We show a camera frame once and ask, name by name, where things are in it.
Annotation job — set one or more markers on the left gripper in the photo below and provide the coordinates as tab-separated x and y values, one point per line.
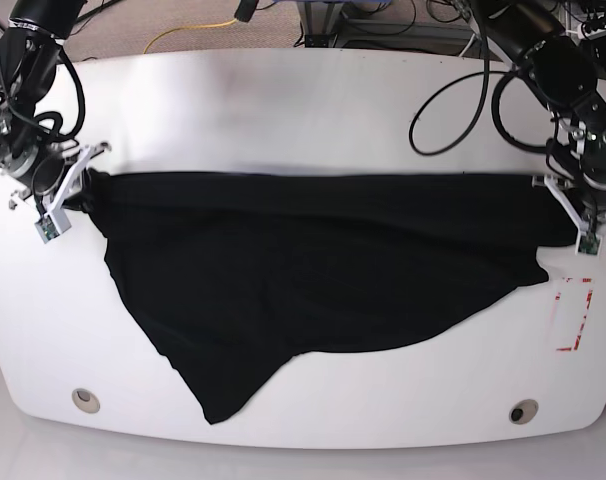
592	200

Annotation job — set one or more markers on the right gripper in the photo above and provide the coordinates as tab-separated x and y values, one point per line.
46	174

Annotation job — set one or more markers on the black T-shirt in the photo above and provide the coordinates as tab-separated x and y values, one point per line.
232	275

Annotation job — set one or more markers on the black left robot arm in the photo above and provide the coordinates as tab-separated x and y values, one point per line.
563	79

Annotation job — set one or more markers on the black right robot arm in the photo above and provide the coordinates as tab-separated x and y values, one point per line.
31	48

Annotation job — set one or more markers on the red tape rectangle marking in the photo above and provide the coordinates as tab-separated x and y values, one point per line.
570	312

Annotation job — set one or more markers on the white power strip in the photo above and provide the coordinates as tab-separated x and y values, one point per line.
593	28

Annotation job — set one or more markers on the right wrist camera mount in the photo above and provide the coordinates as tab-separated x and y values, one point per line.
50	213

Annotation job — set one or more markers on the right table cable grommet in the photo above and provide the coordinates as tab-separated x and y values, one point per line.
523	412

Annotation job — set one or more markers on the table cable grommet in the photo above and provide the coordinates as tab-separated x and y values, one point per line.
85	401
523	412

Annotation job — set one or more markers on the left table cable grommet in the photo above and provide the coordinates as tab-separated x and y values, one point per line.
85	401

